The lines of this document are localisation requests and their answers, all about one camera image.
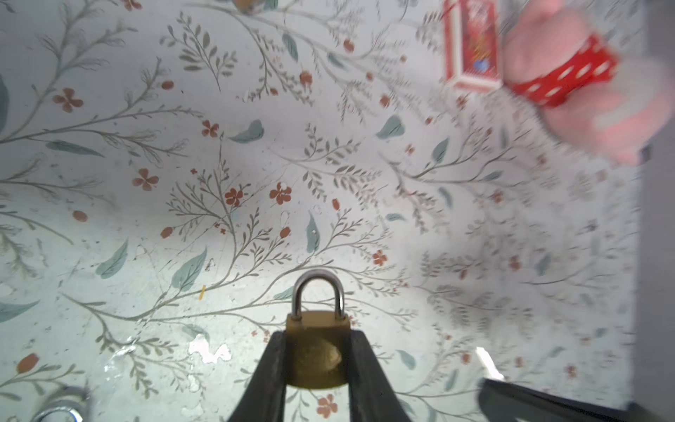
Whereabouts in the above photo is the silver key with ring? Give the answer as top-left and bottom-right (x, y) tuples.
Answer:
(32, 387), (91, 422)

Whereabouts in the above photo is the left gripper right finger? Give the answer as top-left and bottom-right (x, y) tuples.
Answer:
(346, 331), (411, 422)

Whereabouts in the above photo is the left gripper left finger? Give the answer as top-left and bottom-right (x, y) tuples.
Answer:
(228, 332), (288, 422)

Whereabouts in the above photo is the pink plush toy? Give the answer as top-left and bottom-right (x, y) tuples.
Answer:
(503, 1), (674, 165)

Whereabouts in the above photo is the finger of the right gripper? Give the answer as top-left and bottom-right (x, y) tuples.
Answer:
(477, 379), (654, 422)

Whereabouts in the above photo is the brass padlock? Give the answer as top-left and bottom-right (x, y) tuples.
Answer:
(286, 269), (351, 390)

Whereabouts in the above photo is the red playing card box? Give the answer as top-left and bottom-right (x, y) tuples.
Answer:
(441, 0), (503, 93)

